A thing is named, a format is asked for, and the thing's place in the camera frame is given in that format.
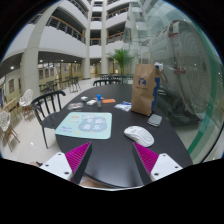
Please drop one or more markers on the potted palm plant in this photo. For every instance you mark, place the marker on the potted palm plant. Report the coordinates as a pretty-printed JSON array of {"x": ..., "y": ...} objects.
[{"x": 121, "y": 58}]

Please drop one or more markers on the white lattice chair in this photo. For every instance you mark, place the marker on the white lattice chair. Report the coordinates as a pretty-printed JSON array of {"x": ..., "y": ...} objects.
[
  {"x": 26, "y": 98},
  {"x": 4, "y": 121}
]

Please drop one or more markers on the wooden table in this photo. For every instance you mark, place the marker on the wooden table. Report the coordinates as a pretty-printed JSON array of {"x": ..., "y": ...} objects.
[{"x": 10, "y": 105}]

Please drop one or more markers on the black spindle-back chair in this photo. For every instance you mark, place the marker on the black spindle-back chair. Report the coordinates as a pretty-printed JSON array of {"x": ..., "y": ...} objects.
[{"x": 50, "y": 121}]

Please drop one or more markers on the orange flat card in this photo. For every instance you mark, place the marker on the orange flat card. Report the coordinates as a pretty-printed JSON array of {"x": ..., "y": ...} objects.
[{"x": 108, "y": 100}]

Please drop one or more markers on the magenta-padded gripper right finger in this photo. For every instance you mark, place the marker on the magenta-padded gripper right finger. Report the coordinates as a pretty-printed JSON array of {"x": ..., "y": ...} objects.
[{"x": 165, "y": 165}]

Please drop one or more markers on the clear plastic packet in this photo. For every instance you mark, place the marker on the clear plastic packet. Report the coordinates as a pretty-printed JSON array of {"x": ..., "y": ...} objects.
[{"x": 75, "y": 106}]

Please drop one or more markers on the white perforated computer mouse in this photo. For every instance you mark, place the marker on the white perforated computer mouse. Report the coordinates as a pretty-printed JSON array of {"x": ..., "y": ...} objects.
[{"x": 140, "y": 135}]

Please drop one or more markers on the group of black chairs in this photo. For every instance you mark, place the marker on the group of black chairs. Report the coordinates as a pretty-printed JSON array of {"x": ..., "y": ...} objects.
[{"x": 50, "y": 86}]

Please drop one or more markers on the light teal printed mouse pad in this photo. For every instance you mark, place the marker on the light teal printed mouse pad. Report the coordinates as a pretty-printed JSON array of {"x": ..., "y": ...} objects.
[{"x": 85, "y": 126}]

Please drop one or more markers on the phone in grey case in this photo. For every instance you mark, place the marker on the phone in grey case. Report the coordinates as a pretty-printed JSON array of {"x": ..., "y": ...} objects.
[{"x": 155, "y": 120}]

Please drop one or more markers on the brown paper bag blue logo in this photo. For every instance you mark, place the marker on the brown paper bag blue logo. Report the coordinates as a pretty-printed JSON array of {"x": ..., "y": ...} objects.
[{"x": 143, "y": 93}]

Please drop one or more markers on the small blue-capped bottle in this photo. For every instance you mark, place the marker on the small blue-capped bottle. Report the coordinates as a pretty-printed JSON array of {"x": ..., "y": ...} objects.
[{"x": 99, "y": 101}]

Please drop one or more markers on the black curved-back chair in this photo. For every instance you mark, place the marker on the black curved-back chair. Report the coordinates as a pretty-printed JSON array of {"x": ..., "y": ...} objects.
[{"x": 106, "y": 81}]

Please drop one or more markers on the blue and white plastic packet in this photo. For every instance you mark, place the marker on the blue and white plastic packet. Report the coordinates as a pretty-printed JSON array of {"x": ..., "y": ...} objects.
[{"x": 123, "y": 106}]

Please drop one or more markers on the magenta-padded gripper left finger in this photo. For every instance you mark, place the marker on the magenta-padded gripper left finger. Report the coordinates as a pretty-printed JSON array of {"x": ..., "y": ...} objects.
[{"x": 60, "y": 165}]

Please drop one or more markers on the small white box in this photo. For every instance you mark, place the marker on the small white box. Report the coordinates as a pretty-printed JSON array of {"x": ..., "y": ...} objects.
[{"x": 84, "y": 98}]

